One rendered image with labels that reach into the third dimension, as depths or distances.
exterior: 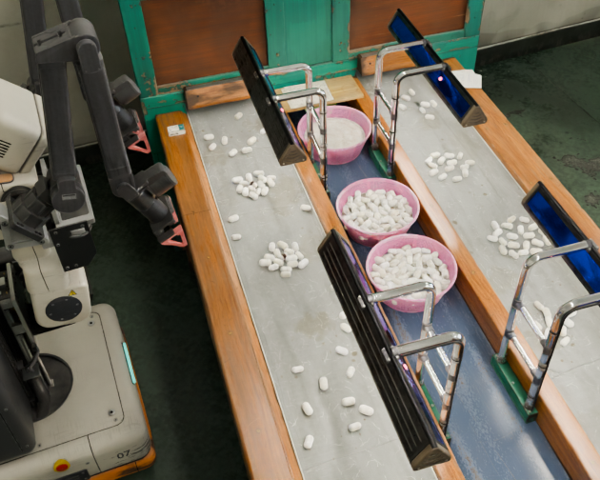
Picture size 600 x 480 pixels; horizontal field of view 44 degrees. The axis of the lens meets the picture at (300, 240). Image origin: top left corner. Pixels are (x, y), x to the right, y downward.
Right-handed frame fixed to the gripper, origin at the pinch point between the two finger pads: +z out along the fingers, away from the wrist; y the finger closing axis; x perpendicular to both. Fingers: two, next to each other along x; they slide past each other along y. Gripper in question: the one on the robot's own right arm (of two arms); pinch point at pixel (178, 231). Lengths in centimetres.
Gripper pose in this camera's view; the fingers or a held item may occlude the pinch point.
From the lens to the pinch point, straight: 199.5
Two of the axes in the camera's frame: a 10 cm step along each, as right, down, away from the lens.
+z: 4.5, 5.0, 7.4
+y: -3.6, -6.5, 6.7
